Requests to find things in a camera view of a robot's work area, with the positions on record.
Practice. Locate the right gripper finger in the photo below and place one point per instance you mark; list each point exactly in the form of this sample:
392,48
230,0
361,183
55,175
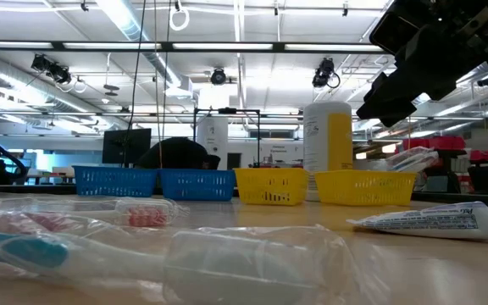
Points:
386,91
386,113

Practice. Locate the yellow plastic basket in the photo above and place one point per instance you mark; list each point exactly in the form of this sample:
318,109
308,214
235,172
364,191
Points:
364,188
271,186

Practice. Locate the white toothpaste tube blue print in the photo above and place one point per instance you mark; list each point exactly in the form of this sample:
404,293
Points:
430,221

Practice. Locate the red white toothbrush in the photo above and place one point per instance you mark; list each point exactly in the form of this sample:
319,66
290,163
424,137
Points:
146,217

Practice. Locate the white yellow wipes canister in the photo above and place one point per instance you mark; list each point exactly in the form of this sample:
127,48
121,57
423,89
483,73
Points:
326,140

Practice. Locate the black storage shelf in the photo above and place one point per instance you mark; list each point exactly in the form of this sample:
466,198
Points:
453,152

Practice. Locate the small red storage bin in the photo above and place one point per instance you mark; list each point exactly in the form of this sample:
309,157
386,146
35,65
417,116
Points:
480,155

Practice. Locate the black office chair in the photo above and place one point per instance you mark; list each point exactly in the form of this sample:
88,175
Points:
485,180

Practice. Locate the blue plastic basket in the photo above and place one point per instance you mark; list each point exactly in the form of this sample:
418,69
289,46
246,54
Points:
197,184
114,181

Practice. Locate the black computer monitor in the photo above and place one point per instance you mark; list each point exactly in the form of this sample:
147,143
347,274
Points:
127,146

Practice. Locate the black pendant lamp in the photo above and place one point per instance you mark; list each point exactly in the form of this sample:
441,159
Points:
111,87

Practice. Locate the black ceiling spotlight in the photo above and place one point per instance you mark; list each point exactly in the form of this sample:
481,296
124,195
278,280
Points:
40,62
60,74

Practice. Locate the white background table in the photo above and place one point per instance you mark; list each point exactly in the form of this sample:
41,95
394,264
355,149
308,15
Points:
62,170

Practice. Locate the teal white wrapped toothbrush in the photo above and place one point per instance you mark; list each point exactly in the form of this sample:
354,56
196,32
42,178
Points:
36,252

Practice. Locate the silver air duct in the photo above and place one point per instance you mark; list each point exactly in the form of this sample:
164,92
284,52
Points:
473,89
125,21
15,82

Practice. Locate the black dome camera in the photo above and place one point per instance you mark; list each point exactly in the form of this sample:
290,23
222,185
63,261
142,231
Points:
486,80

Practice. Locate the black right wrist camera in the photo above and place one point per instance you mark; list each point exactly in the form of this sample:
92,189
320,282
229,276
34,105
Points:
392,31

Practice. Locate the black metal frame stand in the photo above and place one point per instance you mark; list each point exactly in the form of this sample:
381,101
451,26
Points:
227,110

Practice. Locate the ceiling light rail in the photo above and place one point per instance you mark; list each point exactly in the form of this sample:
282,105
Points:
223,46

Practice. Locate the black aluminium table frame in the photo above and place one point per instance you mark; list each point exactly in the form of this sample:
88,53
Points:
36,189

